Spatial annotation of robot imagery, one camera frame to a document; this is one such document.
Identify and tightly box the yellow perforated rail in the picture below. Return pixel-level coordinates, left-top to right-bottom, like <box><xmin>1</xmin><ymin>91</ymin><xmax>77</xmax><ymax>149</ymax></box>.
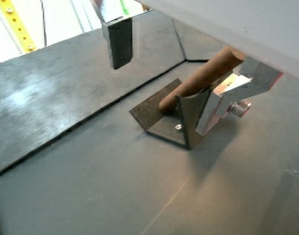
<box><xmin>0</xmin><ymin>0</ymin><xmax>37</xmax><ymax>53</ymax></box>

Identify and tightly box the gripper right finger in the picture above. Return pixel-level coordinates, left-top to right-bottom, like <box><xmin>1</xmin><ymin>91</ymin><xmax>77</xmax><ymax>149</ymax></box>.
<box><xmin>196</xmin><ymin>57</ymin><xmax>283</xmax><ymax>136</ymax></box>

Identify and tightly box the brown oval cylinder peg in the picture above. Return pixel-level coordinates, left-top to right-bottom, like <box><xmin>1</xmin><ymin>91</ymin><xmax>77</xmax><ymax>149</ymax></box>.
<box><xmin>159</xmin><ymin>46</ymin><xmax>247</xmax><ymax>113</ymax></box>

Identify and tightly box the black curved fixture stand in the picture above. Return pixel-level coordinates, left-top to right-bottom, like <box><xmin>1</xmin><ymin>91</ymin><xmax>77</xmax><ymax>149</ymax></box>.
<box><xmin>129</xmin><ymin>79</ymin><xmax>211</xmax><ymax>150</ymax></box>

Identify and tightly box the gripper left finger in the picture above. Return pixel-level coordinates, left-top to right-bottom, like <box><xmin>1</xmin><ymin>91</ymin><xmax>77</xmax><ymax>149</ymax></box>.
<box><xmin>89</xmin><ymin>0</ymin><xmax>133</xmax><ymax>70</ymax></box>

